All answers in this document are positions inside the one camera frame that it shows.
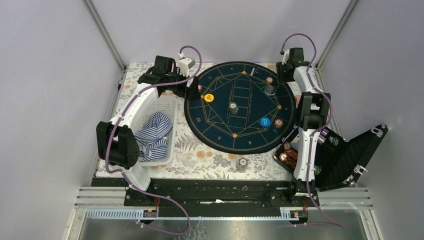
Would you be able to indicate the round dark poker mat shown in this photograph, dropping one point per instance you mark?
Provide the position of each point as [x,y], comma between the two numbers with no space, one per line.
[242,83]

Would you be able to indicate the grey chip stack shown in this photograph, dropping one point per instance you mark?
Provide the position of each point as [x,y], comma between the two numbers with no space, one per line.
[242,165]

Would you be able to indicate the red chip rows in case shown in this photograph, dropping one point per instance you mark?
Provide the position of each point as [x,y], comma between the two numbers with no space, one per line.
[289,156]

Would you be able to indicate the clear dealer button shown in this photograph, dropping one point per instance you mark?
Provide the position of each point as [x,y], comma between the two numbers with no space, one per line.
[270,90]

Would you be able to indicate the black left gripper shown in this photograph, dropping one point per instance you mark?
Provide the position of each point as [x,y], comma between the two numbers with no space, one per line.
[190,93]

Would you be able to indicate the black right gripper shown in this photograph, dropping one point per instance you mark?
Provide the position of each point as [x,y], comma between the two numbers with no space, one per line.
[279,66]

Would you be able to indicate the blue small blind button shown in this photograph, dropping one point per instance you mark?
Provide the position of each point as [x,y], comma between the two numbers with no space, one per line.
[265,122]

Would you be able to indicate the white plastic laundry basket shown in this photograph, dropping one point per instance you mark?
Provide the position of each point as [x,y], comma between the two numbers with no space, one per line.
[169,106]

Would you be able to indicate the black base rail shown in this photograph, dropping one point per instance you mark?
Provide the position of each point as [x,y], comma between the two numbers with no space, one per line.
[211,198]

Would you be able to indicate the red five chip stack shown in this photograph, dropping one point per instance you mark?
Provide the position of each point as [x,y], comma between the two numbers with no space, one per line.
[278,123]

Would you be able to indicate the black poker chip case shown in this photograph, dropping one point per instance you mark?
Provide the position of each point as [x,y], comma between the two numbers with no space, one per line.
[339,163]

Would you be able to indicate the blue white striped cloth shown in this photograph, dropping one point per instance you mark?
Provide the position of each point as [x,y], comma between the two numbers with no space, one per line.
[152,137]

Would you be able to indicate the yellow big blind button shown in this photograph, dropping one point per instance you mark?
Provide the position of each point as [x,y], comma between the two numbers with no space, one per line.
[209,97]

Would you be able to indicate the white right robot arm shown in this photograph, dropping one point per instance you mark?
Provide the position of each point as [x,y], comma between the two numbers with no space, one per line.
[311,116]

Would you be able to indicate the pink sponge block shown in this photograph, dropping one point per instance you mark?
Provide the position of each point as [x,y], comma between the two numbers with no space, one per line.
[298,97]

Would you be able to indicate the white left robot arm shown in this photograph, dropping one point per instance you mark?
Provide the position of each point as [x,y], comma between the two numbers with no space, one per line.
[116,144]

